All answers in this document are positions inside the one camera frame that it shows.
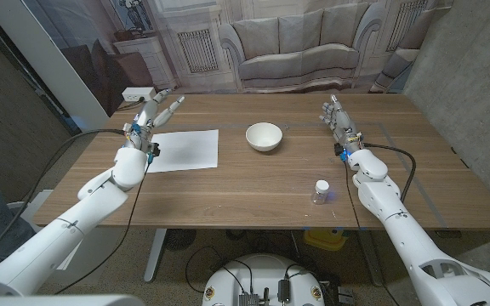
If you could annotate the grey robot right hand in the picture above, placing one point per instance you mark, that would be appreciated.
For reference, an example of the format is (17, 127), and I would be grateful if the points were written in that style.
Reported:
(343, 125)

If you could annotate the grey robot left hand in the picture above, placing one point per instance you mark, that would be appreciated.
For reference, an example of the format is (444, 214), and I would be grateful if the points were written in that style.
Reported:
(145, 123)

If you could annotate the white paper sheet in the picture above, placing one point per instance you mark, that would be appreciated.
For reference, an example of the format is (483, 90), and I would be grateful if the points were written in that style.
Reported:
(189, 151)

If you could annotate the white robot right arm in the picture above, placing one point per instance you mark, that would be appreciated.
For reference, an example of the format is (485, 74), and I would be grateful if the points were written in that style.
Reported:
(406, 238)

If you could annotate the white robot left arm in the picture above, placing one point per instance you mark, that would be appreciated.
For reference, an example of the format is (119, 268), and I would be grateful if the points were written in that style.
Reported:
(58, 238)

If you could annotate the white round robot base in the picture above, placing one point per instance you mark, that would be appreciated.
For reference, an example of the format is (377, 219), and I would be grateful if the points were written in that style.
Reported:
(262, 274)

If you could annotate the small clear bottle white cap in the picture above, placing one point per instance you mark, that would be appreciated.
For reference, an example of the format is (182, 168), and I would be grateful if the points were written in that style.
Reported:
(320, 191)

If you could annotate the white ceramic bowl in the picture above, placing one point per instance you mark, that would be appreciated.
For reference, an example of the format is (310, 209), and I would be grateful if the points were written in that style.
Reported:
(264, 136)

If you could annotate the white power strip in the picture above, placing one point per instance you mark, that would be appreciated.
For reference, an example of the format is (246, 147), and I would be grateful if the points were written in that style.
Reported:
(138, 93)

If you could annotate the printed living room backdrop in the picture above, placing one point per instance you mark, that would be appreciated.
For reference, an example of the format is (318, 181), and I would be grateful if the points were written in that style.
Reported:
(296, 42)

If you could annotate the yellow plastic object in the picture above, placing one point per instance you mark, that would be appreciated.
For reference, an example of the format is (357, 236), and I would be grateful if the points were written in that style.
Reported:
(325, 240)

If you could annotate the black round floor fan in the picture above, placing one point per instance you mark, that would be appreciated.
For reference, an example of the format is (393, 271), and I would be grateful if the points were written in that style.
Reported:
(180, 239)

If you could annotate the white metal table leg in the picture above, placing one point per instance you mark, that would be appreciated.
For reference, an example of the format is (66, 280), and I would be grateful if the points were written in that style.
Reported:
(155, 255)
(372, 259)

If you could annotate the white robot torso edge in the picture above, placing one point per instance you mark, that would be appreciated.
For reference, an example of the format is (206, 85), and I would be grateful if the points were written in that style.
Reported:
(58, 301)

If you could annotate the white wall pillar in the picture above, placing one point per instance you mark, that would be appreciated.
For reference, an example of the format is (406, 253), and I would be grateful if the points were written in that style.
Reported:
(58, 72)

